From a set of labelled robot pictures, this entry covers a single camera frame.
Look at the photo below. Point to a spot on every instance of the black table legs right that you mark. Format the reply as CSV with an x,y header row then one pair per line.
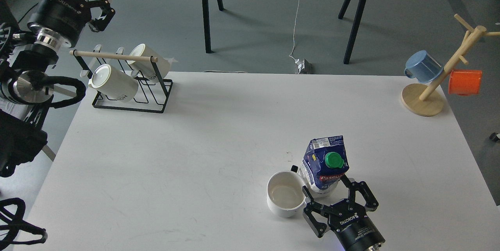
x,y
355,26

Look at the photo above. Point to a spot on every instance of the white mug front on rack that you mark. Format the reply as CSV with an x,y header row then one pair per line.
x,y
114,83

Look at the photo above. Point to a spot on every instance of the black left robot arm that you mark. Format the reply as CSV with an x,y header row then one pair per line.
x,y
25,56

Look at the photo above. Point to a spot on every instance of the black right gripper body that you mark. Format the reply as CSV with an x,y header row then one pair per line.
x,y
353,228

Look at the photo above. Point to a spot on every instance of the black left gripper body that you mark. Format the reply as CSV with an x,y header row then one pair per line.
x,y
66,17

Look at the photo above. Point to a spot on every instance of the white mug rear on rack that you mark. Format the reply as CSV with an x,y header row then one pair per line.
x,y
145,67

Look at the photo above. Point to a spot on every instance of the orange cup on tree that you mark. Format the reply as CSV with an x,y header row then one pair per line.
x,y
465,82

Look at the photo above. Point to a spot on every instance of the black table legs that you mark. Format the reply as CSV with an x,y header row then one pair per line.
x,y
206,23
355,26

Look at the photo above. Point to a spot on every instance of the blue cup on tree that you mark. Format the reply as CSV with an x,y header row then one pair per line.
x,y
423,67

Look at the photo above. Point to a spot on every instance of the black wire mug rack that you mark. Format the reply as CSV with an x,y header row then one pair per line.
x,y
151,97

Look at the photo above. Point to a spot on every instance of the white mug on rack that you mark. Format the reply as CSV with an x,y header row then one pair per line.
x,y
145,67
114,83

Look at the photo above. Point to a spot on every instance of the wooden mug tree stand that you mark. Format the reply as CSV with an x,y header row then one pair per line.
x,y
423,99

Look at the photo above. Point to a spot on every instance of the blue milk carton green cap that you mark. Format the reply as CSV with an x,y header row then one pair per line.
x,y
323,164

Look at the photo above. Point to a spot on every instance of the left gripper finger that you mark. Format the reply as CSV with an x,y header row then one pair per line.
x,y
100,24

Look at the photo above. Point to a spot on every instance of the white mug black handle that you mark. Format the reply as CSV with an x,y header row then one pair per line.
x,y
284,193

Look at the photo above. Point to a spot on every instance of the grey power adapter on floor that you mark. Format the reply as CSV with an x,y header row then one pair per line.
x,y
303,66

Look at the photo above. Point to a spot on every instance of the black table legs left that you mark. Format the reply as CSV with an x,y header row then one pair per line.
x,y
206,23

